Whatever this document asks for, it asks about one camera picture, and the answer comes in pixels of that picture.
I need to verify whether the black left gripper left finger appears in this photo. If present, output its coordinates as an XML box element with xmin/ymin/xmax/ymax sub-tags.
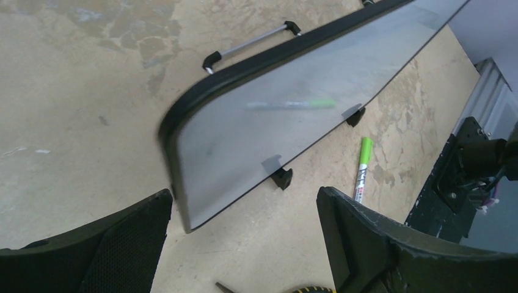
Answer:
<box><xmin>1</xmin><ymin>189</ymin><xmax>173</xmax><ymax>292</ymax></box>

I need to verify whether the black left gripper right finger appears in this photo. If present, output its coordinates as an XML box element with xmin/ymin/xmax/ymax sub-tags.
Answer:
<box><xmin>316</xmin><ymin>187</ymin><xmax>517</xmax><ymax>292</ymax></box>

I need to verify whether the white green whiteboard marker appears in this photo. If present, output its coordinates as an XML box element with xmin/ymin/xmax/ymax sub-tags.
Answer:
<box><xmin>354</xmin><ymin>137</ymin><xmax>374</xmax><ymax>203</ymax></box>

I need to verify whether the black-framed whiteboard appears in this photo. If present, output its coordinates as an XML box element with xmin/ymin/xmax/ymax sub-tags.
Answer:
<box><xmin>158</xmin><ymin>1</ymin><xmax>465</xmax><ymax>233</ymax></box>

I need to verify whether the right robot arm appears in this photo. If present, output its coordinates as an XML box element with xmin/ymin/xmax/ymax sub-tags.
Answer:
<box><xmin>460</xmin><ymin>125</ymin><xmax>517</xmax><ymax>213</ymax></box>

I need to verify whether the black aluminium base frame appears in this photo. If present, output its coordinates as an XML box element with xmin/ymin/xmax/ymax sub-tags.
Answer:
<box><xmin>405</xmin><ymin>58</ymin><xmax>517</xmax><ymax>243</ymax></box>

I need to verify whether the metal whiteboard stand bracket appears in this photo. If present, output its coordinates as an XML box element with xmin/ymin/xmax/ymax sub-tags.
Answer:
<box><xmin>202</xmin><ymin>21</ymin><xmax>302</xmax><ymax>74</ymax></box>

